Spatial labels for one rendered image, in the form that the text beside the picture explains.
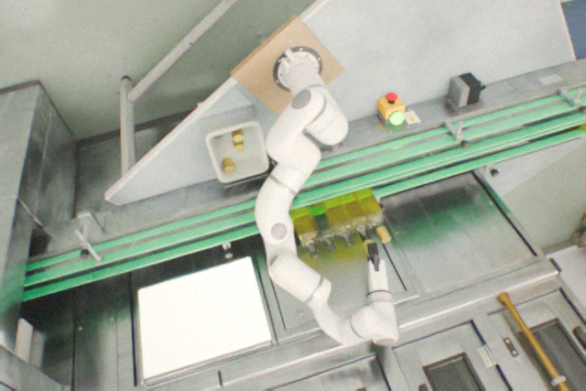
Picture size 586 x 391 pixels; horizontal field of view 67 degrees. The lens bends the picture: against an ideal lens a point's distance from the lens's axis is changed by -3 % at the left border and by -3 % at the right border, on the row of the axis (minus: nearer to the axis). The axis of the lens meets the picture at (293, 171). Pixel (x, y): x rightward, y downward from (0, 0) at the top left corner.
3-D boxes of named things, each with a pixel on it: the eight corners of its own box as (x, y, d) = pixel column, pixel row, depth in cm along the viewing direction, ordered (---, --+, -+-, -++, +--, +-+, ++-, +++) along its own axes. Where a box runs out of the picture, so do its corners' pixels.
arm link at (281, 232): (269, 172, 123) (238, 215, 123) (271, 175, 110) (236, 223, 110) (309, 201, 125) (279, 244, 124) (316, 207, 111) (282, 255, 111)
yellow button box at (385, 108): (376, 113, 161) (385, 125, 156) (377, 96, 155) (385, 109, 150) (395, 108, 161) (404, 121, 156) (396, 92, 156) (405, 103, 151)
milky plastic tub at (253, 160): (216, 167, 157) (220, 185, 151) (200, 118, 141) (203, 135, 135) (264, 154, 159) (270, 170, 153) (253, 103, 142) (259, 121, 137)
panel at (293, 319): (136, 291, 157) (142, 387, 134) (134, 287, 154) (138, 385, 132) (377, 220, 166) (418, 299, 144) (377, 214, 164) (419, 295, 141)
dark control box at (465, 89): (446, 93, 164) (458, 107, 158) (450, 76, 158) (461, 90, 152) (466, 89, 164) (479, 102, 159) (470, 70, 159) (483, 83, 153)
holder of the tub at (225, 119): (220, 176, 161) (223, 191, 156) (200, 117, 141) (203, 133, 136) (265, 163, 163) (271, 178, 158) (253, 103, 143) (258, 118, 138)
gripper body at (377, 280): (391, 307, 133) (385, 274, 140) (394, 291, 125) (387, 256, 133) (365, 309, 133) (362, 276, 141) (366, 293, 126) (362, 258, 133)
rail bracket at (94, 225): (93, 222, 155) (92, 276, 140) (71, 191, 143) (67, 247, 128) (107, 219, 155) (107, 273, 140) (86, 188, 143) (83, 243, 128)
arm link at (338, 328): (324, 269, 119) (385, 313, 121) (298, 289, 127) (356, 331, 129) (315, 293, 113) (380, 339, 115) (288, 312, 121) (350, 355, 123)
